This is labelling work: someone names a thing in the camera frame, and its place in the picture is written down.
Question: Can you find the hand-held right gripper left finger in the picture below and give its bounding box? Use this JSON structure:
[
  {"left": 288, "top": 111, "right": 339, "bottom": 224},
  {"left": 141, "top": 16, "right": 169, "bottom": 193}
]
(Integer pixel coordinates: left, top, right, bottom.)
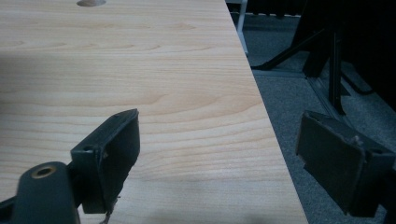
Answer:
[{"left": 70, "top": 108, "right": 141, "bottom": 216}]

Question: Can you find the grey round object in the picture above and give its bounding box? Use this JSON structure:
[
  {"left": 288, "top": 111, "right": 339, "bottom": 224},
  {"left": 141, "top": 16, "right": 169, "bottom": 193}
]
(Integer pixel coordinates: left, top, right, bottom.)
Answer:
[{"left": 76, "top": 0, "right": 107, "bottom": 7}]

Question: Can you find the black metal stand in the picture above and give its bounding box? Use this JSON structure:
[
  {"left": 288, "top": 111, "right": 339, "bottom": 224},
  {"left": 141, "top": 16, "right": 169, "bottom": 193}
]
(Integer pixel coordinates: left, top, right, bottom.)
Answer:
[{"left": 250, "top": 26, "right": 376, "bottom": 117}]

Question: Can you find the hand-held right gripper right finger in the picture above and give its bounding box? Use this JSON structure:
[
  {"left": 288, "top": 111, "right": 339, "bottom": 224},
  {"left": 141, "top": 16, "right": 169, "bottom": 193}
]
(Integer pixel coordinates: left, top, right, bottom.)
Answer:
[{"left": 295, "top": 110, "right": 396, "bottom": 218}]

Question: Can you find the white table leg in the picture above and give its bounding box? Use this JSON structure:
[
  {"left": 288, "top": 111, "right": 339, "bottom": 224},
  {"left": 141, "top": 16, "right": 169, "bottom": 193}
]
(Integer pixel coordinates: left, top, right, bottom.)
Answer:
[{"left": 225, "top": 0, "right": 250, "bottom": 56}]

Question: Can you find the black tripod stand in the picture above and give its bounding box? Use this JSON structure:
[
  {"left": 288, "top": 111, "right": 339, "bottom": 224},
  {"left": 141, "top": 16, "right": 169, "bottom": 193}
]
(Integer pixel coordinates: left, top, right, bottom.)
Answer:
[{"left": 247, "top": 0, "right": 396, "bottom": 110}]

